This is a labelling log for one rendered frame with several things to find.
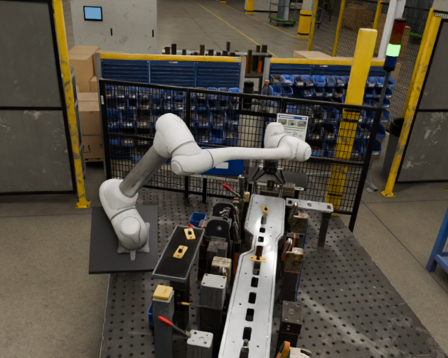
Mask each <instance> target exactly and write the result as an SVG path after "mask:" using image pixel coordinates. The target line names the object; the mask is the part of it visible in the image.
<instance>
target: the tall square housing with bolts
mask: <svg viewBox="0 0 448 358"><path fill-rule="evenodd" d="M226 280H227V278H226V277H225V276H218V275H213V274H208V273H205V274H204V276H203V280H202V283H201V288H200V305H204V306H208V308H205V307H200V309H199V326H198V331H202V332H210V333H212V334H213V347H212V357H211V358H214V357H215V358H218V353H219V349H220V341H221V332H222V322H223V319H222V318H221V316H222V309H223V304H224V300H225V288H226ZM201 310H202V319H201Z"/></svg>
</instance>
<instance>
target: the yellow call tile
mask: <svg viewBox="0 0 448 358"><path fill-rule="evenodd" d="M172 290H173V287H169V286H160V285H158V286H157V288H156V290H155V292H154V295H153V297H154V298H161V299H166V300H168V299H169V297H170V295H171V292H172Z"/></svg>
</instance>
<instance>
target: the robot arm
mask: <svg viewBox="0 0 448 358"><path fill-rule="evenodd" d="M264 146H265V148H242V147H229V148H213V149H203V150H201V149H200V147H199V146H198V145H197V144H196V142H195V140H194V138H193V135H192V134H191V132H190V130H189V129H188V127H187V126H186V125H185V123H184V122H183V121H182V120H181V119H180V118H179V117H178V116H176V115H174V114H170V113H169V114H165V115H163V116H161V117H159V118H158V120H157V122H156V134H155V137H154V145H153V146H152V147H151V148H150V149H149V150H148V151H147V152H146V154H145V155H144V156H143V157H142V159H141V160H140V161H139V162H138V164H136V165H135V167H134V168H133V169H132V170H131V171H130V173H129V174H128V175H127V176H126V178H125V179H124V180H118V179H110V180H106V181H105V182H104V183H103V184H101V186H100V191H99V196H100V202H101V203H102V206H103V208H104V211H105V213H106V214H107V216H108V218H109V219H110V222H111V223H112V226H113V228H114V231H115V233H116V235H117V238H118V240H119V246H118V249H117V253H118V254H123V253H130V257H131V260H132V261H133V260H135V256H136V253H139V252H142V253H145V254H148V253H149V228H150V224H149V223H148V222H146V223H144V221H143V220H142V218H141V216H140V215H139V213H138V212H137V209H136V207H135V204H136V201H137V198H138V191H139V190H140V189H141V188H142V187H143V186H144V185H145V184H146V182H147V181H148V180H149V179H150V178H151V177H152V176H153V175H154V174H155V172H157V170H158V169H160V167H162V165H163V164H164V163H165V162H166V161H167V160H168V159H169V158H172V159H171V169H172V171H173V172H174V173H175V174H177V175H182V176H190V175H197V174H200V173H204V172H206V171H207V170H210V169H211V168H214V167H215V166H217V165H218V164H220V163H222V162H224V161H229V160H235V159H260V160H265V162H264V166H260V165H258V169H257V170H256V171H255V173H254V174H253V176H252V177H251V180H253V181H254V186H255V192H256V191H257V180H258V179H260V178H261V177H262V176H263V175H264V174H267V175H274V176H275V177H276V179H277V180H278V181H279V193H280V190H282V187H283V185H286V184H287V181H286V179H285V177H284V174H283V172H282V168H277V163H278V160H279V159H281V158H282V159H283V160H284V161H306V160H307V159H309V157H310V155H311V148H310V146H309V144H307V143H306V142H305V141H303V140H301V139H298V138H296V137H293V136H288V135H287V134H286V133H285V132H284V127H283V125H282V124H281V123H277V122H272V123H270V124H268V126H267V128H266V132H265V138H264ZM261 169H263V171H262V172H261V173H260V174H259V175H258V176H257V177H256V178H255V176H256V175H257V174H258V172H259V171H260V170H261ZM277 171H279V172H280V175H281V176H282V179H283V181H282V180H281V178H280V177H279V176H278V174H277ZM279 193H278V195H279Z"/></svg>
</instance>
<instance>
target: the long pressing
mask: <svg viewBox="0 0 448 358"><path fill-rule="evenodd" d="M256 202H257V203H256ZM263 205H264V206H266V207H268V208H269V212H268V214H266V213H264V212H263V211H262V207H263ZM277 205H278V206H277ZM285 208H286V200H285V199H283V198H280V197H270V196H264V195H255V194H252V195H251V196H250V201H249V205H248V209H247V214H246V218H245V224H244V230H245V231H246V232H247V233H248V234H250V235H251V236H252V246H251V250H249V251H247V252H245V253H243V254H241V255H240V256H239V260H238V266H237V270H236V273H235V280H234V283H233V289H232V293H231V297H230V302H229V306H228V312H227V316H226V319H225V326H224V329H223V335H222V339H221V343H220V349H219V353H218V358H240V350H241V348H242V347H244V346H243V345H242V344H243V340H242V336H243V332H244V328H245V327H250V328H251V329H252V331H251V336H250V341H249V342H248V347H244V348H248V349H249V352H248V358H270V343H271V334H272V316H273V307H274V290H275V280H276V270H277V253H278V243H279V240H280V239H281V238H282V237H283V236H284V220H285ZM263 215H265V216H266V217H267V222H266V224H261V217H262V216H263ZM271 227H272V228H271ZM260 228H264V229H265V233H261V232H260ZM258 237H264V242H258ZM257 246H262V257H266V258H267V261H266V263H264V262H260V273H259V275H258V276H256V275H253V269H254V264H255V261H251V260H250V255H252V256H255V255H256V251H257ZM257 262H259V261H257ZM245 273H246V274H245ZM265 276H266V277H265ZM253 277H255V278H258V284H257V288H253V287H251V282H252V278H253ZM251 292H252V293H256V300H255V304H252V303H248V301H249V295H250V293H251ZM240 304H241V305H240ZM247 309H253V310H254V315H253V321H252V322H250V321H246V320H245V318H246V314H247ZM233 342H234V343H233ZM257 346H259V347H257Z"/></svg>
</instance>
